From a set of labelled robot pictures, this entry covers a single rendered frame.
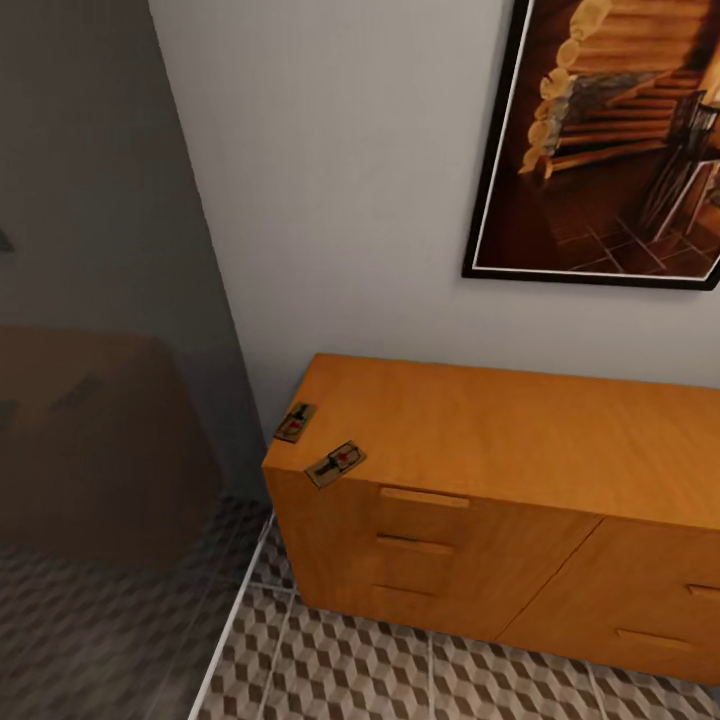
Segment mousetrap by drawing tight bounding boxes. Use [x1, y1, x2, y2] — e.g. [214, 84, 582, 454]
[305, 441, 368, 489]
[274, 401, 317, 443]

